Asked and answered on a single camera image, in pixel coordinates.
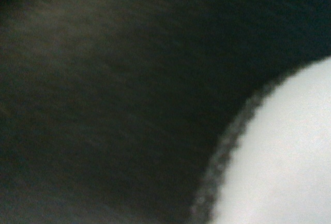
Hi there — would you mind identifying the black frying pan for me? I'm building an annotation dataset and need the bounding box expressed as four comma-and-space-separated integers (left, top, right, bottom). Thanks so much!
1, 0, 330, 223

